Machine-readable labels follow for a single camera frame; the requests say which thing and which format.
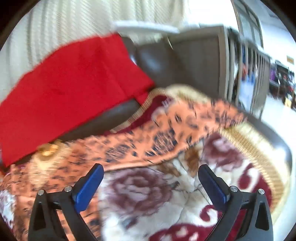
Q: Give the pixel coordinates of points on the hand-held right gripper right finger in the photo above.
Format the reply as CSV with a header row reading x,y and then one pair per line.
x,y
212,185

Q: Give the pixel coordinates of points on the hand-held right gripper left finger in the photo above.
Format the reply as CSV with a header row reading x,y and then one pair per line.
x,y
89,185

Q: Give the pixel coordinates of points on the orange floral print garment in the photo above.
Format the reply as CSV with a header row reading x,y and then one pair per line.
x,y
161,139

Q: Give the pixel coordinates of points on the floral plush blanket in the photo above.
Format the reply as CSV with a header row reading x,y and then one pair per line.
x,y
143,192

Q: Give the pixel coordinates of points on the red cloth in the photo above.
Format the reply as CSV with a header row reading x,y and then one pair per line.
x,y
69,88

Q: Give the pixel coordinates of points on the brown leather sofa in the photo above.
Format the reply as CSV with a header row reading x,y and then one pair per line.
x,y
189,60

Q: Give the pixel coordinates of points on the dark shelf with goods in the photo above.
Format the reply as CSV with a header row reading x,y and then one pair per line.
x,y
281,76

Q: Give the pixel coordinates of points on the white textured curtain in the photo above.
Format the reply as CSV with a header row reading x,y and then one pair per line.
x,y
69,18

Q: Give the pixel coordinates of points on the grey framed window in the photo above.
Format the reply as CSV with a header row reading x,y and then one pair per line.
x,y
247,20

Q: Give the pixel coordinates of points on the grey slatted rail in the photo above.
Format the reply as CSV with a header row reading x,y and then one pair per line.
x,y
254,69

